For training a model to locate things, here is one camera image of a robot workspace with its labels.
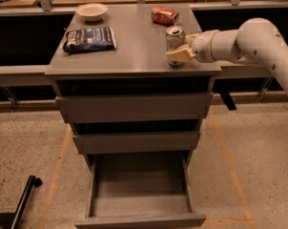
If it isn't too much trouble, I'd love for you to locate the grey drawer cabinet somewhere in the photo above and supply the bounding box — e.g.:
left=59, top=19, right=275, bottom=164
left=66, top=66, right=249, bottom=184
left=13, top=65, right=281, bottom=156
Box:
left=46, top=7, right=221, bottom=163

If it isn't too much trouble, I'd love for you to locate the grey metal rail frame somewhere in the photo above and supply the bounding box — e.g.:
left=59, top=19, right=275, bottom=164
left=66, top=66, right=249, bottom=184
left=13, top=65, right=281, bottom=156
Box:
left=0, top=0, right=288, bottom=87

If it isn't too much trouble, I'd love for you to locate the white ceramic bowl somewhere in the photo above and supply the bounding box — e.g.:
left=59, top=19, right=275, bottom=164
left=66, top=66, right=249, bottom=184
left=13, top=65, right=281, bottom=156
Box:
left=76, top=3, right=108, bottom=22

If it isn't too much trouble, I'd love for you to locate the grey open bottom drawer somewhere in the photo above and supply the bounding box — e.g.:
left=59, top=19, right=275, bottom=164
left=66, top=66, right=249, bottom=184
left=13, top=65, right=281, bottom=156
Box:
left=74, top=151, right=207, bottom=229

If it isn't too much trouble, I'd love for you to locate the grey top drawer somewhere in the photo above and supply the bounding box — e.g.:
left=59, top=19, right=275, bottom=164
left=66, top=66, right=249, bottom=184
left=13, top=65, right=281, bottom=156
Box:
left=55, top=93, right=213, bottom=123

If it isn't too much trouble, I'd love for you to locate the red soda can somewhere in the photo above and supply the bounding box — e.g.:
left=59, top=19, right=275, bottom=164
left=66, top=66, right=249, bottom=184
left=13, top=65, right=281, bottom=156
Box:
left=151, top=6, right=179, bottom=26

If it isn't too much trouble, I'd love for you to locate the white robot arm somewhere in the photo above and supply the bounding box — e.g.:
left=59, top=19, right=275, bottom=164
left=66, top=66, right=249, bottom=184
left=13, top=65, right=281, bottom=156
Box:
left=166, top=18, right=288, bottom=95

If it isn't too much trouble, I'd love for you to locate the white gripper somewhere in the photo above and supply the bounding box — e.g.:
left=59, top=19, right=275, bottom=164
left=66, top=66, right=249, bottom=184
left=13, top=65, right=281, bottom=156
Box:
left=166, top=30, right=218, bottom=63

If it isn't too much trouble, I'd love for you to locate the green silver 7up can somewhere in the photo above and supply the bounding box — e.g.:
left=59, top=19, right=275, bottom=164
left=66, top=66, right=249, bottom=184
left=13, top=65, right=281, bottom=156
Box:
left=165, top=25, right=187, bottom=67

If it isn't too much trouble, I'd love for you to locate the grey middle drawer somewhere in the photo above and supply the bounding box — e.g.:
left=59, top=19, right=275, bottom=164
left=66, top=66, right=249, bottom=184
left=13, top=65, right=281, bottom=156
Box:
left=73, top=131, right=200, bottom=155

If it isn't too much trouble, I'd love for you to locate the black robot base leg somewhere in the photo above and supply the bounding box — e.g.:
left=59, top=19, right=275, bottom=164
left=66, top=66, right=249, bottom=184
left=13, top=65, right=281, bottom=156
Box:
left=0, top=176, right=43, bottom=229

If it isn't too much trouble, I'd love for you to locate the dark blue chip bag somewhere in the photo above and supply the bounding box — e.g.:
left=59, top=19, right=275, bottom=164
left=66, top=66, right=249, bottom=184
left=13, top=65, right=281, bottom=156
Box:
left=62, top=27, right=116, bottom=54

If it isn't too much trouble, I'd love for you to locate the black bracket under rail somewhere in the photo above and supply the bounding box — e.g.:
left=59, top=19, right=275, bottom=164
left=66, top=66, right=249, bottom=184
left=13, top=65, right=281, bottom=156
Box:
left=220, top=92, right=237, bottom=111

